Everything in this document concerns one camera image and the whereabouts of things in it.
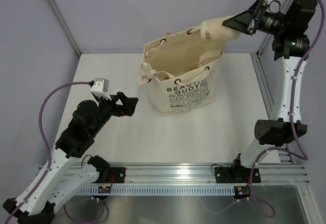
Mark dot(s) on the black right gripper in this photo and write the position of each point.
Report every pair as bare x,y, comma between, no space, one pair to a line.
244,22

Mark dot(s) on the left aluminium frame post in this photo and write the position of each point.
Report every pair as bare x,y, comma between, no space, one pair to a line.
64,27

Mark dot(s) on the cream pump lotion bottle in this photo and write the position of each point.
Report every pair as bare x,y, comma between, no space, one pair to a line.
212,30

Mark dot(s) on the white slotted cable duct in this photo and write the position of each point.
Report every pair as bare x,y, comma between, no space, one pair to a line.
159,191

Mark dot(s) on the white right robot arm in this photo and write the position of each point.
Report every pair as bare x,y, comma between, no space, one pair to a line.
290,45

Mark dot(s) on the cream canvas tote bag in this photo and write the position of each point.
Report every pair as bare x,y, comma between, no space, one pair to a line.
192,66

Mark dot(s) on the aluminium mounting rail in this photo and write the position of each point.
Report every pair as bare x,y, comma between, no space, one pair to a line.
202,173

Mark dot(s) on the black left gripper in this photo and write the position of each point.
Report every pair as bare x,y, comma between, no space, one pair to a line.
128,105

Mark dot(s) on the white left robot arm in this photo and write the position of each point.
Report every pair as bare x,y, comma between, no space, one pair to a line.
45,196

